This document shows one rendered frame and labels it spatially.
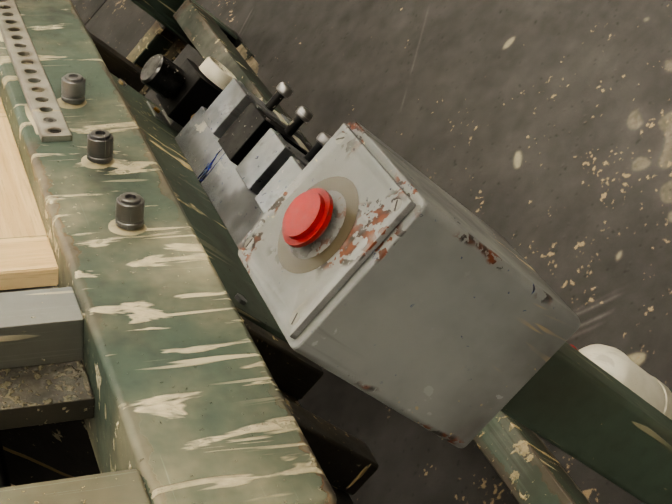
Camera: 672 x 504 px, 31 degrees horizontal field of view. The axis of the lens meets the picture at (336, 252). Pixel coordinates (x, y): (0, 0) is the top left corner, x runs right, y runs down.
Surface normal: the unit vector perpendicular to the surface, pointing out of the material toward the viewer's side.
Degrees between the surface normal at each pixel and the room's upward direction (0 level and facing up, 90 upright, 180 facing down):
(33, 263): 53
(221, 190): 0
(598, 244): 0
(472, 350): 90
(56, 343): 90
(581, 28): 0
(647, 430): 90
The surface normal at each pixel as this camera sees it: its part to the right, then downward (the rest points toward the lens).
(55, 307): 0.12, -0.86
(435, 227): 0.36, 0.50
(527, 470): -0.67, -0.46
